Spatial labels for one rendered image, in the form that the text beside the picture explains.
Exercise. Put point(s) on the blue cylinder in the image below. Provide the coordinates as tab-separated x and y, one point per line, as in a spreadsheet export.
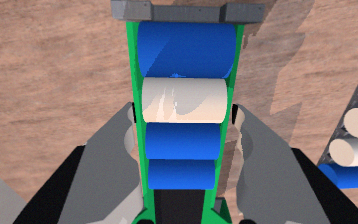
181	174
186	50
182	140
343	177

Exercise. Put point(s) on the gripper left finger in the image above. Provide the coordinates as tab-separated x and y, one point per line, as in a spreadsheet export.
98	183

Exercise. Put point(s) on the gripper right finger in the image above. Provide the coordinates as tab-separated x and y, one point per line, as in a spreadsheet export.
280	184

